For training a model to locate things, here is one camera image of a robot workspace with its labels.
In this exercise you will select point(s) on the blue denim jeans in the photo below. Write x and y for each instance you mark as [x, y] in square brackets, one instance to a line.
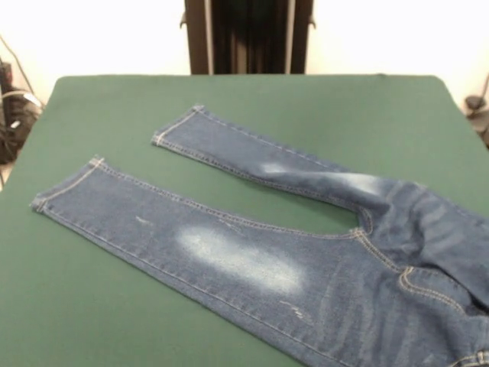
[305, 267]

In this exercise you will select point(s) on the dark green table cloth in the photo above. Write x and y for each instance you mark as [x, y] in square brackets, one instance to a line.
[114, 325]

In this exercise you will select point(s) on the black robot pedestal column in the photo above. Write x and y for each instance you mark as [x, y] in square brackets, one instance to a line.
[248, 38]

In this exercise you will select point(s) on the black power adapter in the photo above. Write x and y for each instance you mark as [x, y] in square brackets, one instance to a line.
[473, 102]

